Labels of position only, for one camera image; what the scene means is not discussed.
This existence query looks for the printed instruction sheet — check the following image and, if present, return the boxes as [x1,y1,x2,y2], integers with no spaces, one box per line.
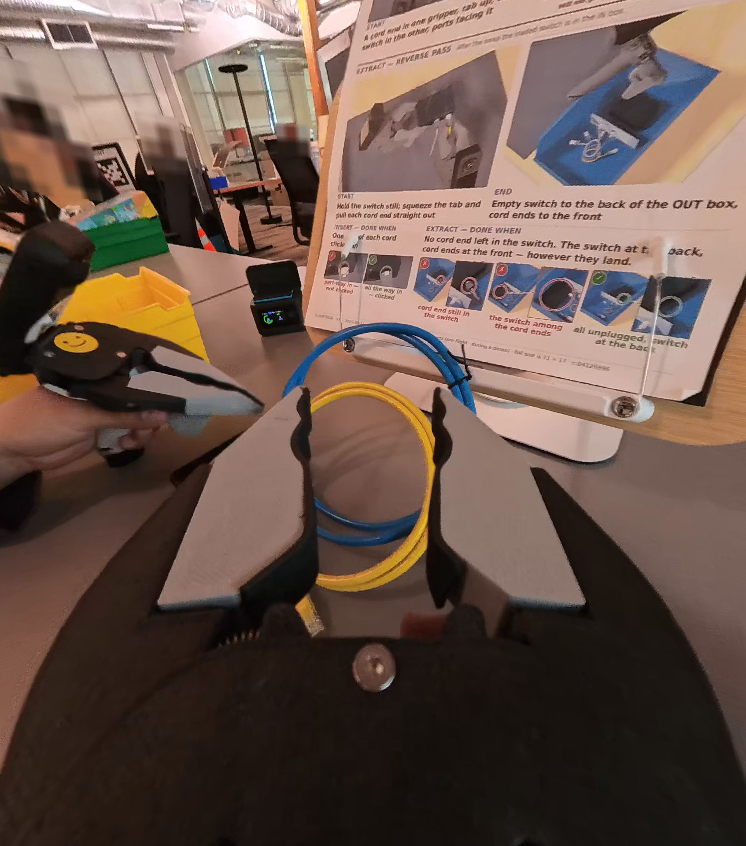
[305,0,746,403]

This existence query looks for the black floor lamp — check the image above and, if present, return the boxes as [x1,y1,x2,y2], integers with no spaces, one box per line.
[218,63,281,222]

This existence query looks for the small black display device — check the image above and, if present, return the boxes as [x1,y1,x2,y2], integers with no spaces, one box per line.
[245,260,307,338]

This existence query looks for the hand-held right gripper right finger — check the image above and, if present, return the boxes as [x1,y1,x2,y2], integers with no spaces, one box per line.
[425,386,588,630]

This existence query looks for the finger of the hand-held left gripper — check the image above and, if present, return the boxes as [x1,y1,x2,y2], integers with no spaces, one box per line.
[138,342,250,393]
[126,369,267,438]

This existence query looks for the yellow ethernet cable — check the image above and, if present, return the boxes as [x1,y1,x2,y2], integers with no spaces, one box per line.
[295,381,439,639]

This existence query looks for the black office chair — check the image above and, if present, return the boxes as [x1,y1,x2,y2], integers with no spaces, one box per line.
[264,135,321,245]

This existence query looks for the blue ethernet cable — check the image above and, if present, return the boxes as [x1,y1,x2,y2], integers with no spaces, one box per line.
[282,322,477,547]

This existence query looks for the person's left hand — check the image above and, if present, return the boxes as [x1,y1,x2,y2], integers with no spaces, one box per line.
[0,386,169,493]

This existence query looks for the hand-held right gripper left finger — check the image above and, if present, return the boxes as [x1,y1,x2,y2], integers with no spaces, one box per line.
[156,386,320,612]

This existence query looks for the yellow plastic bin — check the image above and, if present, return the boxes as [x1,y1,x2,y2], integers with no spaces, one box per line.
[0,267,210,422]

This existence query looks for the green plastic bin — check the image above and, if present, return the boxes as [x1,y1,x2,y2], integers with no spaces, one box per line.
[79,215,170,272]

